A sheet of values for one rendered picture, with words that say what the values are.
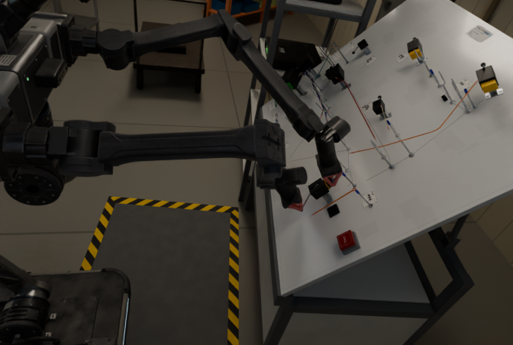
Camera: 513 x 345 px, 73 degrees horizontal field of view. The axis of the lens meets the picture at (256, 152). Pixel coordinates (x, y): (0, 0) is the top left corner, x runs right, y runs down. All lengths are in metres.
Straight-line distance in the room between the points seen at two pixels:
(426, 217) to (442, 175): 0.14
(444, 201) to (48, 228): 2.21
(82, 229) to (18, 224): 0.37
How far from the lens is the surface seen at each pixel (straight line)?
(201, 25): 1.21
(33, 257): 2.46
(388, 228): 1.12
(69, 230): 2.53
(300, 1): 1.95
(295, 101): 1.12
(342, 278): 1.44
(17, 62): 0.92
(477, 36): 1.54
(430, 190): 1.14
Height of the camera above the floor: 1.92
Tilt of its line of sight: 38 degrees down
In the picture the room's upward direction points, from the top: 13 degrees clockwise
